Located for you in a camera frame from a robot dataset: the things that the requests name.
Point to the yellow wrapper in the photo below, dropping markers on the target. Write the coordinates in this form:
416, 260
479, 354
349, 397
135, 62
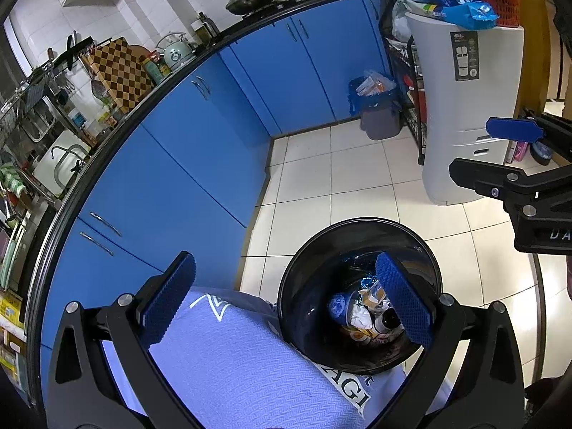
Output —
357, 336

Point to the black round trash bin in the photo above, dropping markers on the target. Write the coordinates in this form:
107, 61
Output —
313, 277

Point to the red plastic basket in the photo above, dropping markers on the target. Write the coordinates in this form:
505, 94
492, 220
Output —
505, 0

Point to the brown medicine bottle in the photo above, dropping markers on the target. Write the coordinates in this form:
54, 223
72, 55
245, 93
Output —
388, 319

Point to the blue foil wrapper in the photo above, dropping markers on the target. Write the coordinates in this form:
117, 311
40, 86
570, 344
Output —
367, 282

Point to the white water filter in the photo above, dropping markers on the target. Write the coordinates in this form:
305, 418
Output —
44, 165

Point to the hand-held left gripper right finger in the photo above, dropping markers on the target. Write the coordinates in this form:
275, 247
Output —
404, 299

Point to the glass oil bottle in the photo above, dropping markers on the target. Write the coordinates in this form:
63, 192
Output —
208, 29

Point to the checkered cutting board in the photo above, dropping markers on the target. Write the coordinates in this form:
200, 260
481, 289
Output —
120, 71

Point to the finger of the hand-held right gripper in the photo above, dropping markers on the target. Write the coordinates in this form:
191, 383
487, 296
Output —
478, 176
514, 128

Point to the pale green kettle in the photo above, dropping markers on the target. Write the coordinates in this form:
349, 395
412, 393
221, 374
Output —
176, 53

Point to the black kitchen countertop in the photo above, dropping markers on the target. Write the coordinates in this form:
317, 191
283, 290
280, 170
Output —
47, 254

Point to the white tissue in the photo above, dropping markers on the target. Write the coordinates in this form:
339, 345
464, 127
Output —
361, 317

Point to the black storage rack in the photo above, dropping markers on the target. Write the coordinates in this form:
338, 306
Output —
420, 143

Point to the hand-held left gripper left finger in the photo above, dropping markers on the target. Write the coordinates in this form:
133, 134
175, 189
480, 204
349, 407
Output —
172, 295

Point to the blue plastic packet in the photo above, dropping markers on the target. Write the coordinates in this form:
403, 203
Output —
473, 12

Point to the blue printed tablecloth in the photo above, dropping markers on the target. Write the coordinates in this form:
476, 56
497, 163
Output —
223, 366

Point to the beige paper wrapper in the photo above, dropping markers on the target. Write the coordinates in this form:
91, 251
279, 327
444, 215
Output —
375, 297

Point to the steel dish rack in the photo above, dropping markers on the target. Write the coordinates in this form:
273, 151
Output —
27, 98

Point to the tall white appliance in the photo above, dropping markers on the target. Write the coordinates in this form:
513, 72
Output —
447, 120

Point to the grey bin with blue bag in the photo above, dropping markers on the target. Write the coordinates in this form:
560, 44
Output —
380, 120

